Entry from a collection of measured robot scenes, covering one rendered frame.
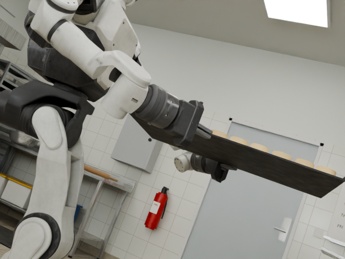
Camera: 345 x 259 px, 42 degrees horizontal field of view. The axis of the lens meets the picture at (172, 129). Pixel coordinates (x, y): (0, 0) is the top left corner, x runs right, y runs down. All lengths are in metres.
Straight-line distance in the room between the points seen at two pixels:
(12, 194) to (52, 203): 4.20
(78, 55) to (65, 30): 0.06
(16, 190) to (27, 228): 4.20
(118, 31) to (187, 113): 0.45
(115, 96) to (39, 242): 0.53
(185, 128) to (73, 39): 0.33
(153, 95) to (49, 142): 0.47
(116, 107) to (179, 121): 0.16
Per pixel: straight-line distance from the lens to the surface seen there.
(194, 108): 1.11
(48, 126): 1.41
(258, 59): 5.58
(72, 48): 1.06
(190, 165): 1.69
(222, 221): 5.14
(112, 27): 1.43
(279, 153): 1.16
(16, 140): 5.83
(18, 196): 5.53
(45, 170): 1.41
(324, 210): 4.99
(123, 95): 1.02
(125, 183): 5.49
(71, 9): 1.10
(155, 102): 1.03
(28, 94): 1.50
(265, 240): 5.03
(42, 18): 1.09
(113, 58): 1.01
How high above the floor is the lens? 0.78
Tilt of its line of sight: 10 degrees up
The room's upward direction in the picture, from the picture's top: 22 degrees clockwise
